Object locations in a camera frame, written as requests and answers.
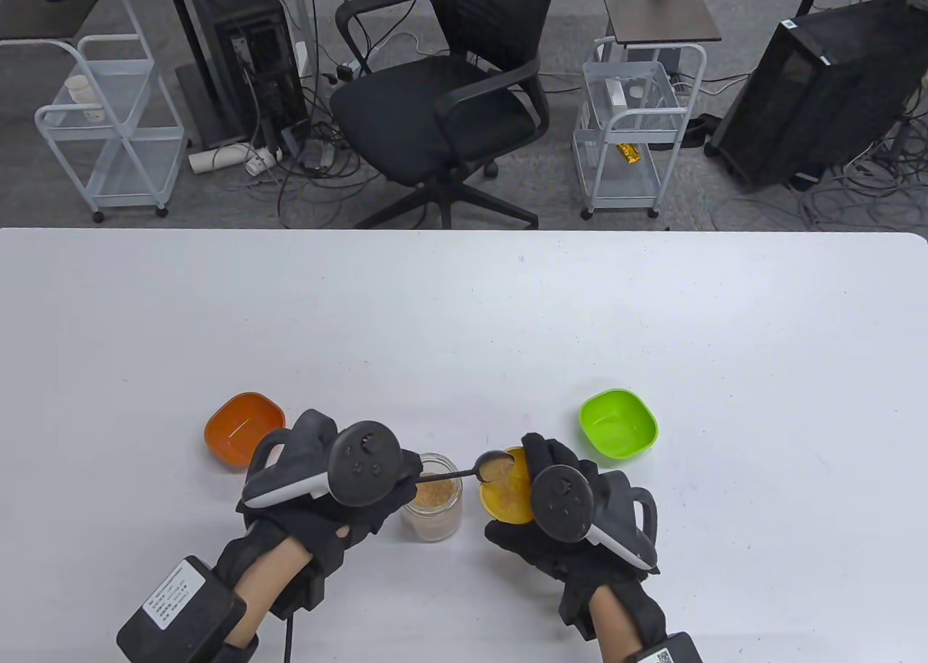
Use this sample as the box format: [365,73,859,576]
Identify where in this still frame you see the person's right hand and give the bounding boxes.
[484,432,668,647]

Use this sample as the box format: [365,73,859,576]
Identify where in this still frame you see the brown sugar granules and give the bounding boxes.
[406,478,459,540]
[487,458,536,522]

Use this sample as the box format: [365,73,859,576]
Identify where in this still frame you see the brown wooden side table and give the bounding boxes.
[596,0,723,76]

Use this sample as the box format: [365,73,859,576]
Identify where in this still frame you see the black long-handled spoon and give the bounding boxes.
[413,450,515,485]

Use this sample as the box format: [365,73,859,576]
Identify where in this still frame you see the green plastic dish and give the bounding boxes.
[579,390,659,466]

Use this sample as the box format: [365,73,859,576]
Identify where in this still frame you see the tangle of floor cables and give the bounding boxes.
[246,0,381,230]
[710,75,928,233]

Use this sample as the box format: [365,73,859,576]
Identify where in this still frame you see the yellow plastic dish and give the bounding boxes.
[480,447,541,524]

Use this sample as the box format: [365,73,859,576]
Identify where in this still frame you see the dark desk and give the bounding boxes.
[0,0,120,44]

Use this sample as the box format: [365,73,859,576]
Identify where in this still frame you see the black computer tower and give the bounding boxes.
[161,0,311,150]
[705,0,928,191]

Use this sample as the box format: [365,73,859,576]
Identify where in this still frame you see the person's left hand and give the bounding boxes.
[214,445,423,614]

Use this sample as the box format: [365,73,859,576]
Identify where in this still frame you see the black wrist sensor box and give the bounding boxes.
[116,556,249,663]
[627,633,703,663]

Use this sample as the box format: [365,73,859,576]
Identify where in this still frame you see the orange plastic dish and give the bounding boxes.
[204,392,286,473]

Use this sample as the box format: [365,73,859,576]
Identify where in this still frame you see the white wire utility cart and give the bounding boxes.
[573,37,708,221]
[35,0,186,223]

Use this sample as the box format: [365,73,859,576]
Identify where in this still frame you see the person's left forearm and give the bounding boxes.
[225,536,312,649]

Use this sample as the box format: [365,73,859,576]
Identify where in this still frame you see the person's right forearm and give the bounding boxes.
[587,587,643,663]

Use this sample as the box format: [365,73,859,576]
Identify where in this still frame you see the black grey tracking controller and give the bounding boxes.
[529,464,659,569]
[241,411,403,508]

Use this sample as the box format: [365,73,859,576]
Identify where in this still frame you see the white rolled tube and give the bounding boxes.
[188,144,252,176]

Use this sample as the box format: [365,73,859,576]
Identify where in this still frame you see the clear glass jar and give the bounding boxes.
[401,453,463,543]

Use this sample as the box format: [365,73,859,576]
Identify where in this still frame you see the black office chair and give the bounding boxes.
[330,0,565,230]

